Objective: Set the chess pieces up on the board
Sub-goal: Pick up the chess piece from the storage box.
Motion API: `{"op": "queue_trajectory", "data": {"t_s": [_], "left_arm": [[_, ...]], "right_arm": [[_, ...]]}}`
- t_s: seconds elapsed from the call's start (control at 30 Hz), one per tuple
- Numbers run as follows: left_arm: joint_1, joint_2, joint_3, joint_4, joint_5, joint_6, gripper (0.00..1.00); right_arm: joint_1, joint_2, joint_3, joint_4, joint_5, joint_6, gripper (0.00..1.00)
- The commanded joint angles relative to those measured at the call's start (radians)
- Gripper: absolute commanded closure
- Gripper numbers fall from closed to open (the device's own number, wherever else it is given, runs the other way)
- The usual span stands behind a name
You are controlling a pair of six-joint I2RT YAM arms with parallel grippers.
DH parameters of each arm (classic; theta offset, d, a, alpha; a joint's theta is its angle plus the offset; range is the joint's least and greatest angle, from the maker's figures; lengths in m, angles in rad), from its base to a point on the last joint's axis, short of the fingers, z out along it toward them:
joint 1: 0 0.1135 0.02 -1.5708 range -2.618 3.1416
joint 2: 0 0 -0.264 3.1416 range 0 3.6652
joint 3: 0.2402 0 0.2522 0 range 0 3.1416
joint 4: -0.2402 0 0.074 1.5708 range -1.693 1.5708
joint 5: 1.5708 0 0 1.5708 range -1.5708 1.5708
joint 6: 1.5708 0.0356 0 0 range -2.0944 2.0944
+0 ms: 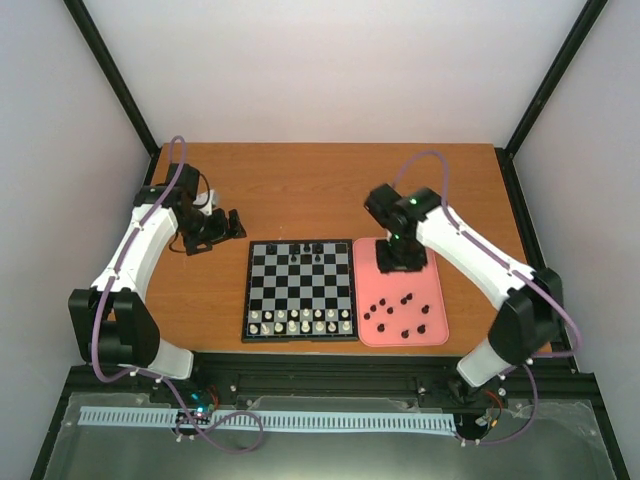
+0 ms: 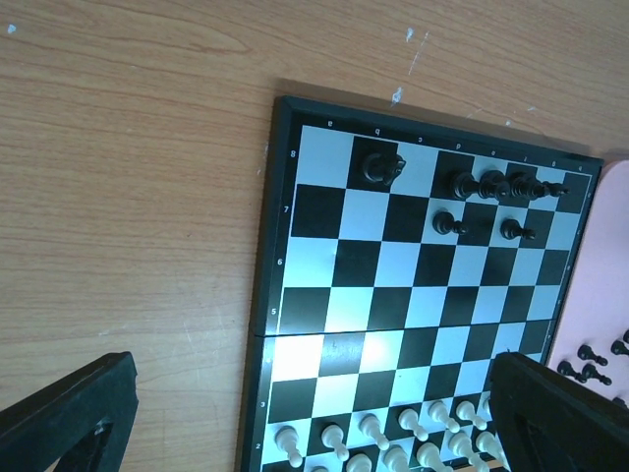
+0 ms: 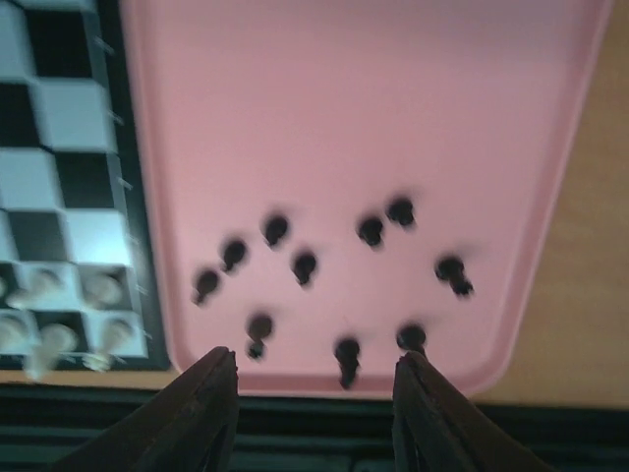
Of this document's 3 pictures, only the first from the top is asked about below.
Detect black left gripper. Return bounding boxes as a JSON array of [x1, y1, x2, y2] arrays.
[[179, 208, 248, 256]]

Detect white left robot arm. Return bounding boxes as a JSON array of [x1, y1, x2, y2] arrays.
[[68, 164, 246, 403]]

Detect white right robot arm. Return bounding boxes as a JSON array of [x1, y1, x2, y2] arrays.
[[364, 184, 570, 388]]

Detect white back rank pieces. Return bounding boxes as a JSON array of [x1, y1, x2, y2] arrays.
[[246, 321, 356, 336]]

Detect pink plastic tray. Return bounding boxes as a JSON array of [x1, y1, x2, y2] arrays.
[[353, 238, 449, 348]]

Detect black white chessboard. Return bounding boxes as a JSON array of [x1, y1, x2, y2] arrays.
[[241, 239, 358, 343]]

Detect white pawn row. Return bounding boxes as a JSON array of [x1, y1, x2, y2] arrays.
[[247, 309, 352, 323]]

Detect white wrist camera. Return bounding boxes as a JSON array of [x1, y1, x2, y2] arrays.
[[193, 189, 218, 210]]

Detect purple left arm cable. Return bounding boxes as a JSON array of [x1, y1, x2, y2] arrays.
[[92, 134, 265, 454]]

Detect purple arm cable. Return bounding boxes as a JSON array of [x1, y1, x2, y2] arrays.
[[392, 149, 584, 446], [92, 134, 265, 454]]

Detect black aluminium base frame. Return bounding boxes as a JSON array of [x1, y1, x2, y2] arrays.
[[29, 349, 631, 480]]

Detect light blue cable duct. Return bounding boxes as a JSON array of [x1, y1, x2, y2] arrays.
[[77, 406, 456, 436]]

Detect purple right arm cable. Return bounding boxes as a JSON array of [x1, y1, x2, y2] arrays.
[[392, 149, 584, 446]]

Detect black left frame post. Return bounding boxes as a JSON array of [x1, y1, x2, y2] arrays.
[[63, 0, 161, 157]]

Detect black frame post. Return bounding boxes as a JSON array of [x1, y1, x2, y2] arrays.
[[63, 0, 161, 157], [502, 0, 610, 157]]

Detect black right frame post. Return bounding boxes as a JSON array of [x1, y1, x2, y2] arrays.
[[502, 0, 610, 157]]

